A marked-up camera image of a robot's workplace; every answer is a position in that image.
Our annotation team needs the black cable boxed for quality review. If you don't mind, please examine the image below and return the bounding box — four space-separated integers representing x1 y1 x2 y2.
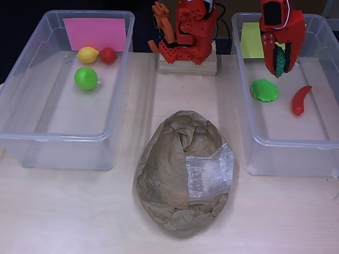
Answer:
211 14 231 55

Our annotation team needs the light green toy lettuce leaf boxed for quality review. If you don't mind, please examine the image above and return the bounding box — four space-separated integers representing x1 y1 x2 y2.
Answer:
250 78 280 103

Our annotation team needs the orange table clamp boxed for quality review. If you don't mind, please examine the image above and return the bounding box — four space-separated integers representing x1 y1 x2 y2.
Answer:
147 1 177 53

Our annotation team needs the red toy chili pepper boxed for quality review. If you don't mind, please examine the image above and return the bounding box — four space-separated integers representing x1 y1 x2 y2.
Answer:
291 85 313 116

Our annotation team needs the green toy apple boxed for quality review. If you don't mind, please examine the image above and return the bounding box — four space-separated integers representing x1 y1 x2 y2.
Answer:
74 67 98 90

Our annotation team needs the yellow paper note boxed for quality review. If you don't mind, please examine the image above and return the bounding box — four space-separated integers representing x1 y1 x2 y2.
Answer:
239 22 308 59

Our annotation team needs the pink paper note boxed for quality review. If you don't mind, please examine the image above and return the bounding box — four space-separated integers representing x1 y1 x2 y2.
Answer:
63 17 127 52

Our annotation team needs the red toy strawberry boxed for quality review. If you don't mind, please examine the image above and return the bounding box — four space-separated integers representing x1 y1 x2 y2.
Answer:
100 47 118 65

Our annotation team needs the clear plastic bin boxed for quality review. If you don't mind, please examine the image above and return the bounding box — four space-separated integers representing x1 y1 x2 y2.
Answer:
229 12 339 177
0 10 136 171

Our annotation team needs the wooden base block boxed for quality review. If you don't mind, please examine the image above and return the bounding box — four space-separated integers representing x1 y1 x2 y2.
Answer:
158 39 218 77

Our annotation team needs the crumpled brown paper bag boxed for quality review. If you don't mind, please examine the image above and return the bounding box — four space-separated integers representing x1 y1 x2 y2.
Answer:
133 110 236 238

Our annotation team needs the yellow toy lemon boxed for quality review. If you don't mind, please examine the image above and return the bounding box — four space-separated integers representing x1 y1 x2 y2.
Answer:
76 47 101 64

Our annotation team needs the dark green bumpy toy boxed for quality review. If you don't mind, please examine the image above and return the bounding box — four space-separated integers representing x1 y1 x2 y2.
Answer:
274 45 287 79

